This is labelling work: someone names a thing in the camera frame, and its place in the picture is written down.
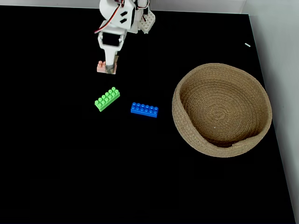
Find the pink lego block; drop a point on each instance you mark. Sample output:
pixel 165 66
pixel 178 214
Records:
pixel 101 66

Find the green lego block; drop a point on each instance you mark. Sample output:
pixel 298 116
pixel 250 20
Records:
pixel 107 99

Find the blue lego block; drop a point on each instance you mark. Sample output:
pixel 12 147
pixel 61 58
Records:
pixel 144 110

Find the small white strip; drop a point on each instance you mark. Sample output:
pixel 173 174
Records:
pixel 247 44

